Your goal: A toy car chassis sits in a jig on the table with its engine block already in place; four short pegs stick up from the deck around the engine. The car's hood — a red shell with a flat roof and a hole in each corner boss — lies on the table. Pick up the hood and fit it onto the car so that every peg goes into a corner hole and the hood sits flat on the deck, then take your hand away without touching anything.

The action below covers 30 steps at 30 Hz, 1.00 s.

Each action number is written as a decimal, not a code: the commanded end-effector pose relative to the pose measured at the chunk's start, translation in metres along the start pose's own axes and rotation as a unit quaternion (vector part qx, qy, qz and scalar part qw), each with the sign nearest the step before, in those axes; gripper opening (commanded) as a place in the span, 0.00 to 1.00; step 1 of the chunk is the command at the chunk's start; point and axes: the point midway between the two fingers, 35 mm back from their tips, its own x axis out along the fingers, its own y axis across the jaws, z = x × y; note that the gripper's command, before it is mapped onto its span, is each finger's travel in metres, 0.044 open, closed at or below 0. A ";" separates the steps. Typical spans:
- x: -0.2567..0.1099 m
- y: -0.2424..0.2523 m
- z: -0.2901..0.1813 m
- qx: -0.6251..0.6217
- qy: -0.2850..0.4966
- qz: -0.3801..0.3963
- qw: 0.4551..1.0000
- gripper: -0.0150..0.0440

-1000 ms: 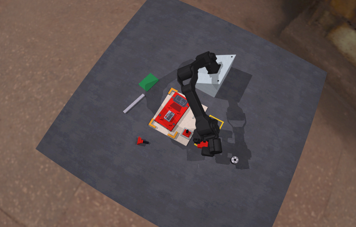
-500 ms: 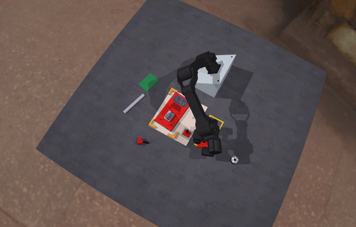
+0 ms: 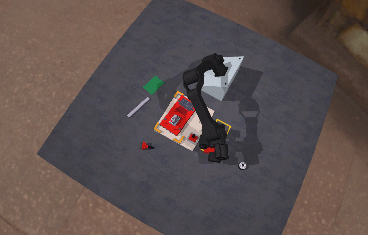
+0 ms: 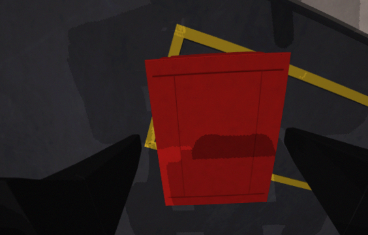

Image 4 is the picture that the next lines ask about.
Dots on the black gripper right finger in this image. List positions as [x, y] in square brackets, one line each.
[337, 173]

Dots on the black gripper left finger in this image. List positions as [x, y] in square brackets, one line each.
[86, 198]

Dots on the yellow rectangular frame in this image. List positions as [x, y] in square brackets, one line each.
[182, 32]

